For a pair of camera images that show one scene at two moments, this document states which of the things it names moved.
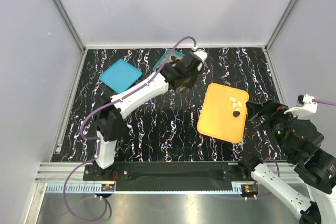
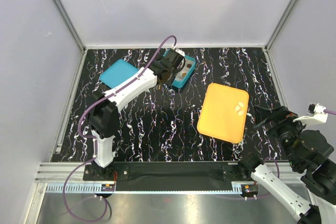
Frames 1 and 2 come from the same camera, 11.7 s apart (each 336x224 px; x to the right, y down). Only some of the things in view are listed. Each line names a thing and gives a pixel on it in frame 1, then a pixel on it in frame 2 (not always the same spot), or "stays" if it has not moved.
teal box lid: x=120 y=76 stays
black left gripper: x=189 y=85 → x=175 y=71
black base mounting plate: x=169 y=177 stays
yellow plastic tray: x=216 y=117 stays
